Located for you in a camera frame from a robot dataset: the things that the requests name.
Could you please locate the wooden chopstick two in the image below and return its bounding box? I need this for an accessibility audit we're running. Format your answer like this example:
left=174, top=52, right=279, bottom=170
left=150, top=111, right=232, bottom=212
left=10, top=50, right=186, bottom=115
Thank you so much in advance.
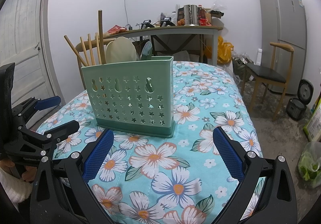
left=64, top=35, right=88, bottom=67

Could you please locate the wooden chopstick three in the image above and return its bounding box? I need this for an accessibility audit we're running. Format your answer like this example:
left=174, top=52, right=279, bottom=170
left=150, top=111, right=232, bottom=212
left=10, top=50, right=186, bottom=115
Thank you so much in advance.
left=80, top=36, right=90, bottom=66

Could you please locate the large metal spoon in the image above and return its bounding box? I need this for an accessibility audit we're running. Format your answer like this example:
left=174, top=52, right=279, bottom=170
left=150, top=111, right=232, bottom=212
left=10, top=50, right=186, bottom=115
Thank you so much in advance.
left=140, top=41, right=153, bottom=61

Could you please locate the person left hand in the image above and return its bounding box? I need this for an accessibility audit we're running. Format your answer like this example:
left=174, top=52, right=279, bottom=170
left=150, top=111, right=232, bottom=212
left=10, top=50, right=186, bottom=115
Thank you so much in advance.
left=1, top=158, right=37, bottom=183

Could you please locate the clear bag of greens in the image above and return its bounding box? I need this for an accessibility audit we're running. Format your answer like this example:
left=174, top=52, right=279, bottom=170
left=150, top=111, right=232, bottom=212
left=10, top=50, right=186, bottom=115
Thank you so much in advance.
left=298, top=141, right=320, bottom=188

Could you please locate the wooden chair left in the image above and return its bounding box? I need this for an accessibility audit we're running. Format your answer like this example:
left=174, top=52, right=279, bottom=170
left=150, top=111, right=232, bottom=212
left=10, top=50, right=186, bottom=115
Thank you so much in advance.
left=75, top=40, right=102, bottom=65

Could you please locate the wooden chair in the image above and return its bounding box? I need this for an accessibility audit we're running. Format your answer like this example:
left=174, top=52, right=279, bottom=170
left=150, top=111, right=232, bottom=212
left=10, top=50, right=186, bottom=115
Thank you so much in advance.
left=75, top=40, right=102, bottom=65
left=241, top=42, right=294, bottom=121

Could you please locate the white door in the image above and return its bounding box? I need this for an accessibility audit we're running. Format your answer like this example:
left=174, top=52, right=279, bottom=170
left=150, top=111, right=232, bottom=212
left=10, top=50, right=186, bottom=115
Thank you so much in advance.
left=1, top=0, right=62, bottom=106

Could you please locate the floral blue tablecloth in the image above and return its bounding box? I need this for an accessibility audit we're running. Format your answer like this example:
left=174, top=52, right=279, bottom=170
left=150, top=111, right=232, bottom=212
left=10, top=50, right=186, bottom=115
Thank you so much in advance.
left=37, top=60, right=262, bottom=223

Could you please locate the green plastic utensil holder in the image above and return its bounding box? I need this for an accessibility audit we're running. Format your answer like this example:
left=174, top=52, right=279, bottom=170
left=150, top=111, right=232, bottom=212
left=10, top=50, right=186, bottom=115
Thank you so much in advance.
left=82, top=56, right=175, bottom=138

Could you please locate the yellow green rice bag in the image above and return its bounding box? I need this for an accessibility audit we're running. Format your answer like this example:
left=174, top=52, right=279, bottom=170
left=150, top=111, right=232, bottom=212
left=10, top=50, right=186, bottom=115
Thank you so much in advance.
left=303, top=100, right=321, bottom=141

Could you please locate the black rice cooker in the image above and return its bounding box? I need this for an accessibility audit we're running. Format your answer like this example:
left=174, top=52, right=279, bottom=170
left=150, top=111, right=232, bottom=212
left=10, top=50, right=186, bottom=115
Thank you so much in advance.
left=286, top=79, right=314, bottom=121

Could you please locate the wooden chair right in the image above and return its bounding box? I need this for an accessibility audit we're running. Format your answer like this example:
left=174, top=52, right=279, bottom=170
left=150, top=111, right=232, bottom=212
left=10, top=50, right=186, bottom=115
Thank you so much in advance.
left=241, top=42, right=294, bottom=121

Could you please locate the grey cloth bundle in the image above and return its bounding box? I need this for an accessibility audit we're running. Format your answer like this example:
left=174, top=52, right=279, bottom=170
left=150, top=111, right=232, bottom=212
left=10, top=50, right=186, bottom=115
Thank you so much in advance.
left=152, top=49, right=201, bottom=63

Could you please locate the grey wooden desk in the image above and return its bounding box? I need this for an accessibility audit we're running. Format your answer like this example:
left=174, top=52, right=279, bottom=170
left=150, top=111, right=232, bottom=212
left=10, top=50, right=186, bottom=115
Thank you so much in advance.
left=102, top=25, right=224, bottom=67

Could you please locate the butter bread box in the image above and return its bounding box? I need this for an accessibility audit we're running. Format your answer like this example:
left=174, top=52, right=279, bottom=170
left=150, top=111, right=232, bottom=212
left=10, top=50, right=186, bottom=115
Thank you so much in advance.
left=176, top=7, right=186, bottom=26

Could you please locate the metal perforated utensil cylinder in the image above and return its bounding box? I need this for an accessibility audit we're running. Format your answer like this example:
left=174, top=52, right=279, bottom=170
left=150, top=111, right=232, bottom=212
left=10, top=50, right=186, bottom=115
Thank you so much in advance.
left=184, top=5, right=199, bottom=26

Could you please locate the yellow plastic bag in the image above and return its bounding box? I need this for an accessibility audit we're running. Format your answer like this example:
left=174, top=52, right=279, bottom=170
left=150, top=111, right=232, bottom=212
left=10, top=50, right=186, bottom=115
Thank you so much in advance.
left=217, top=36, right=234, bottom=65

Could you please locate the silver refrigerator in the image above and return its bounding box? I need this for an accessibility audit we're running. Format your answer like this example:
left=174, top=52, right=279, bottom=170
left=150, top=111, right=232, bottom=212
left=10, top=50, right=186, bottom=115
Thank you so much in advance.
left=260, top=0, right=307, bottom=95

